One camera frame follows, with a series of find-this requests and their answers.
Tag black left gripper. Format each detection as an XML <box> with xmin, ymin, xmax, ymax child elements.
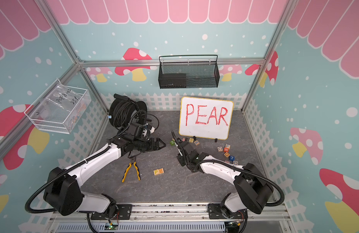
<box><xmin>133</xmin><ymin>137</ymin><xmax>166</xmax><ymax>152</ymax></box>

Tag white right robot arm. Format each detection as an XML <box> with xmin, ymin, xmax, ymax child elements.
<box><xmin>171</xmin><ymin>131</ymin><xmax>285</xmax><ymax>219</ymax></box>

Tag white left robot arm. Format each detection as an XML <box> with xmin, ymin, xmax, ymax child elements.
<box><xmin>24</xmin><ymin>123</ymin><xmax>162</xmax><ymax>219</ymax></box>

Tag whiteboard with red PEAR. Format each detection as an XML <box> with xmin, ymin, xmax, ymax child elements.
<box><xmin>178</xmin><ymin>97</ymin><xmax>234</xmax><ymax>140</ymax></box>

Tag yellow black pliers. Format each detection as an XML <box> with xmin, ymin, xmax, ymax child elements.
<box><xmin>121</xmin><ymin>161</ymin><xmax>142</xmax><ymax>183</ymax></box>

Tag black box in basket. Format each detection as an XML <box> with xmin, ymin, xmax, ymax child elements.
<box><xmin>159</xmin><ymin>73</ymin><xmax>187</xmax><ymax>89</ymax></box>

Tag black cable reel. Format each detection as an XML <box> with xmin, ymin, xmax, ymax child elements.
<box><xmin>108</xmin><ymin>94</ymin><xmax>160</xmax><ymax>141</ymax></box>

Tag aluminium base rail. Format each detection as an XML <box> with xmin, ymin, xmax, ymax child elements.
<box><xmin>45</xmin><ymin>202</ymin><xmax>295</xmax><ymax>233</ymax></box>

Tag black wire mesh basket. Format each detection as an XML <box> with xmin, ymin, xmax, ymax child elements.
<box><xmin>159</xmin><ymin>54</ymin><xmax>220</xmax><ymax>88</ymax></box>

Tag clear plastic wall bin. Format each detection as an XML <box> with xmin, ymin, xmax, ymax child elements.
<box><xmin>24</xmin><ymin>80</ymin><xmax>91</xmax><ymax>134</ymax></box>

